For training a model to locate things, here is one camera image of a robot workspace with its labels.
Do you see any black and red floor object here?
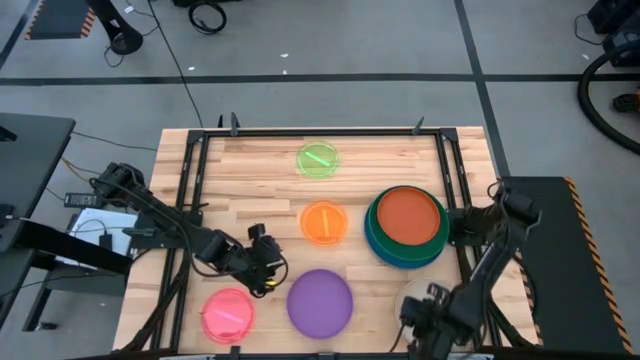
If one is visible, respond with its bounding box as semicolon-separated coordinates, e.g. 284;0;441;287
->
611;89;640;114

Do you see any black equipment box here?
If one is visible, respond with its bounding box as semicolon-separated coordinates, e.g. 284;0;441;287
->
587;0;640;69

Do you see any large blue plastic plate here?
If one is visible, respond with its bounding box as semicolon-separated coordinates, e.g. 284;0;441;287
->
363;199;447;271

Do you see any large teal plastic plate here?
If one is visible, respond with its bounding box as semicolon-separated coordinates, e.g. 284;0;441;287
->
364;192;450;265

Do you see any coiled black cable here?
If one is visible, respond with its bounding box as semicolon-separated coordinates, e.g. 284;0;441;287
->
187;1;228;36

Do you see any beige plastic plate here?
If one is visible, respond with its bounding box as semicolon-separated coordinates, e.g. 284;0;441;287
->
394;277;454;346

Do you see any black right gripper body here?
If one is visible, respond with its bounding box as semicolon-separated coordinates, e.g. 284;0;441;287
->
398;282;469;360

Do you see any black aluminium table frame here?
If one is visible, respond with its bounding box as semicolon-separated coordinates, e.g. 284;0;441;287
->
119;127;539;357

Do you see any small pink translucent plate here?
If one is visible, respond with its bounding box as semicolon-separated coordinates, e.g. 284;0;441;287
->
200;287;256;346

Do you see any thick black hose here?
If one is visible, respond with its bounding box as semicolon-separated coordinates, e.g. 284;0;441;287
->
577;42;640;156

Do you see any black power adapter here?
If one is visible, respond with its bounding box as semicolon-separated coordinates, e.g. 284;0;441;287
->
63;192;104;209

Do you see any black desk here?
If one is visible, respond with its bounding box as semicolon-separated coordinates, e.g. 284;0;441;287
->
0;112;134;331

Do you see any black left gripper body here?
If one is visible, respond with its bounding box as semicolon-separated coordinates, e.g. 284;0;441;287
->
234;223;289;299

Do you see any large orange-red plastic plate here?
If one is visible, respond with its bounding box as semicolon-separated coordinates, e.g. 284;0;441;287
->
376;187;442;247

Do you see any purple plastic plate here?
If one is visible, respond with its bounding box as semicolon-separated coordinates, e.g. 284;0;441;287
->
286;268;355;341

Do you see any large black hazard-striped floor mat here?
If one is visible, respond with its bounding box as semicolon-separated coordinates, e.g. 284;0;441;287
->
497;174;635;355

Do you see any small orange translucent plate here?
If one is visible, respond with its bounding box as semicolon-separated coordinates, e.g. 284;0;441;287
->
300;200;349;246

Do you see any white paper sheet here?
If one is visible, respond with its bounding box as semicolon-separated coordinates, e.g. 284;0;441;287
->
54;208;140;271

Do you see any small black hazard-striped floor mat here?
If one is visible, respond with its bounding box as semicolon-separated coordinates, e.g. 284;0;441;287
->
23;0;96;40

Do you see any black stand base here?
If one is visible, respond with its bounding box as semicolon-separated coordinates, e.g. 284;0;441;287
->
84;0;145;56

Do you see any long black floor cable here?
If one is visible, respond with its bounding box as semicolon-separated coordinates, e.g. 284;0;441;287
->
147;0;205;128

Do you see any small light green translucent plate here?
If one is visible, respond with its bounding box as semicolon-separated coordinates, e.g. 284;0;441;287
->
296;140;341;179

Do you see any yellow floor cable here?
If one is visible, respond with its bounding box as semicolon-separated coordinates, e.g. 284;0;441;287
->
62;158;104;185

